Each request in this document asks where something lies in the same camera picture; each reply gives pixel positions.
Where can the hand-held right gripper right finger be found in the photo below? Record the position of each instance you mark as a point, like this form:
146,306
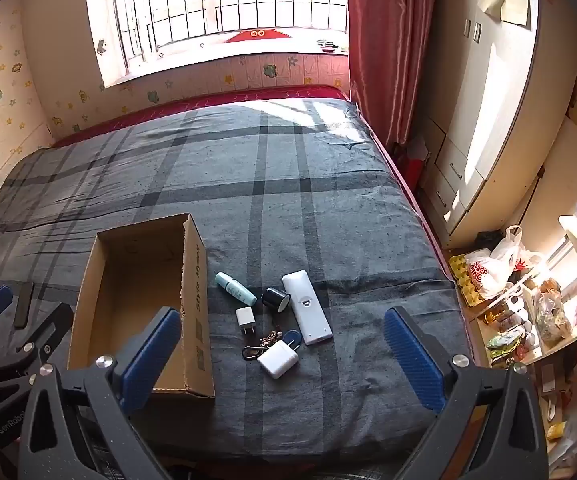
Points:
413,360

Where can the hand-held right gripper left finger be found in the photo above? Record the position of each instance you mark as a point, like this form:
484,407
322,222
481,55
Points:
148,360

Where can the cardboard box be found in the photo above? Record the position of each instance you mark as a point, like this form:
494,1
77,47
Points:
133,280

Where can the small white charger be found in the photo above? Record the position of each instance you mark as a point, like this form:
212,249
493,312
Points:
244,317

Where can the white remote control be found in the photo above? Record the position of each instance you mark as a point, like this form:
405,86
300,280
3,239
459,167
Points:
306,310

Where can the key bunch with blue fob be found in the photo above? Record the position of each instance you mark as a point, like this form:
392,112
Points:
270,341

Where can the large white charger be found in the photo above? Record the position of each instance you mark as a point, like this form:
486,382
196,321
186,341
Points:
277,361

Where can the black round cap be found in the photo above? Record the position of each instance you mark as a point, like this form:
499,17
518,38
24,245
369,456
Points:
272,298

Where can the green snack packet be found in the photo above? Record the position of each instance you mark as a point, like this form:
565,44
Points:
503,343

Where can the yellow egg carton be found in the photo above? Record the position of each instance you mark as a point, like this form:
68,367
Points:
461,277

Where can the small teal bottle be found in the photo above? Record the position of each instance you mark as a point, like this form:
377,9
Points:
233,287

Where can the white plastic bag red print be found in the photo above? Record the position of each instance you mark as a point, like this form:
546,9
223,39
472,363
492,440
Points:
493,272

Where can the clear bag of food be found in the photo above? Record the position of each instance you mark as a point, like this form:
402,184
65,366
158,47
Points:
551,312

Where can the red paper bag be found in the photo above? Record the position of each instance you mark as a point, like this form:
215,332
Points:
411,162

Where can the grey plaid bedsheet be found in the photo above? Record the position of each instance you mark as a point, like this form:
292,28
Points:
278,170

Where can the beige wardrobe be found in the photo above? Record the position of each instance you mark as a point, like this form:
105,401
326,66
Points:
508,110

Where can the red mattress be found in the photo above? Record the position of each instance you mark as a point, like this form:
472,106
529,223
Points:
218,101

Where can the red curtain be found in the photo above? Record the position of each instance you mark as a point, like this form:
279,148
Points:
388,35

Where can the red mat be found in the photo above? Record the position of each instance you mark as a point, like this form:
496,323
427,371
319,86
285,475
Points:
256,36

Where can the window with metal grille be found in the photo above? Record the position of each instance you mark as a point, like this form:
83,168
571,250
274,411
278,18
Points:
178,10

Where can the yellowish paper notes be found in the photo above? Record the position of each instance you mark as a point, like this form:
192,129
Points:
506,0

